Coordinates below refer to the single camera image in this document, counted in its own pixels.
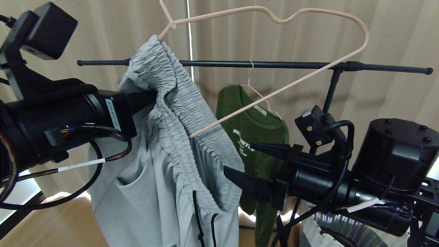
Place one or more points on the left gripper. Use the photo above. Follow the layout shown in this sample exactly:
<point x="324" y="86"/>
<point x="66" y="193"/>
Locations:
<point x="68" y="120"/>

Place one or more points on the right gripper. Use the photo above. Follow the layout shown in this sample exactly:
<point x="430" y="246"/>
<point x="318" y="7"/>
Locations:
<point x="315" y="181"/>

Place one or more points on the green printed t-shirt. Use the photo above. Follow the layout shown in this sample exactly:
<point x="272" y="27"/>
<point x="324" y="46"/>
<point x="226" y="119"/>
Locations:
<point x="260" y="133"/>

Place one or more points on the pink clothes hanger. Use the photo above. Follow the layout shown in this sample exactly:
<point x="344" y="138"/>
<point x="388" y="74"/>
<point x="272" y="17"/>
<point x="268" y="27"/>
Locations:
<point x="264" y="101"/>
<point x="363" y="31"/>

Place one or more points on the pale grey shorts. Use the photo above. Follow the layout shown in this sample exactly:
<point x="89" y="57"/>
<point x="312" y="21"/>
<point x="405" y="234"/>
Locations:
<point x="144" y="192"/>

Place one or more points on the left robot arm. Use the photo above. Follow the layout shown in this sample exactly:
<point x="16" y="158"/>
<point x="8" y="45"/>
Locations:
<point x="8" y="164"/>

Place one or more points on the white laundry basket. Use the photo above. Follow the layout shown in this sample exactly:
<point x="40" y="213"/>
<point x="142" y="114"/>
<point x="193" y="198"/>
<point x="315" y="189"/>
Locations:
<point x="343" y="226"/>

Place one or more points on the black clothes rack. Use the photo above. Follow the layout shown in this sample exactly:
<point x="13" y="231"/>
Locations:
<point x="291" y="64"/>

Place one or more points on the beige curtain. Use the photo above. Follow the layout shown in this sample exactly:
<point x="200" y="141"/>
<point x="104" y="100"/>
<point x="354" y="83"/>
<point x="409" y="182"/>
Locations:
<point x="394" y="34"/>

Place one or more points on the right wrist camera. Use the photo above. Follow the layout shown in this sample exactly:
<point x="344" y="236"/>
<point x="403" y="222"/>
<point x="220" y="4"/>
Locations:
<point x="315" y="127"/>

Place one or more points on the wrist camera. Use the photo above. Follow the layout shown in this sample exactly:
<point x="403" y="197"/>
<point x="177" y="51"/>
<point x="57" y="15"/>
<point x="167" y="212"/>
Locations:
<point x="315" y="127"/>
<point x="48" y="31"/>

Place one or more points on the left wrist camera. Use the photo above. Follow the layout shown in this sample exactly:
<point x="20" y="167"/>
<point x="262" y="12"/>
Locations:
<point x="48" y="31"/>

